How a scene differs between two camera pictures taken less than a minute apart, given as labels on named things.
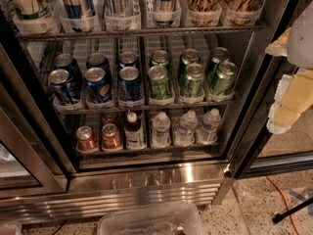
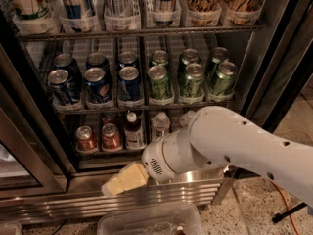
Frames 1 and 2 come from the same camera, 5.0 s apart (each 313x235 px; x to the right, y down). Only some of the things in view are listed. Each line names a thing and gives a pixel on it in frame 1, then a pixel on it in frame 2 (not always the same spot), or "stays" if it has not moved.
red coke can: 111,137 stays
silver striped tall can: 117,0 stays
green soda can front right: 224,78 stays
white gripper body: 301,38 to 155,160
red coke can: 85,138 stays
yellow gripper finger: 280,46 to 130,177
